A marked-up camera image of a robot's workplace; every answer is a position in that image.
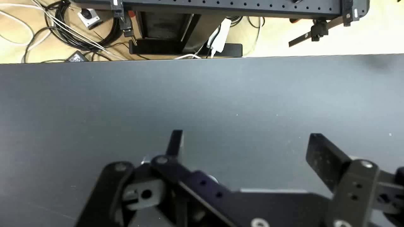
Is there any grey square power adapter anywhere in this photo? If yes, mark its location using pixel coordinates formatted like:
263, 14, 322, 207
77, 7, 102, 31

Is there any white power strip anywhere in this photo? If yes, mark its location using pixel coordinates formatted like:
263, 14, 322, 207
207, 18, 234, 57

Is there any black cable bundle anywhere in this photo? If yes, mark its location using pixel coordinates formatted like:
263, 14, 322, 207
43, 0, 124, 56

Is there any black perforated metal rail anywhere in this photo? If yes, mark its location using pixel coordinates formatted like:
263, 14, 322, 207
73, 0, 371, 22

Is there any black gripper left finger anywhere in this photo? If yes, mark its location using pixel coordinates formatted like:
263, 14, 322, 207
150, 129, 237, 212

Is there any small black power adapter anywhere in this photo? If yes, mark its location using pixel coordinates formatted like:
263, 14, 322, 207
66, 51, 88, 65

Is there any white cable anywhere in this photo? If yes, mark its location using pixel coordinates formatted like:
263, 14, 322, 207
0, 0, 54, 48

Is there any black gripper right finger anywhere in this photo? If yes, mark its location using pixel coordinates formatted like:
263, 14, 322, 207
305, 133, 381, 227

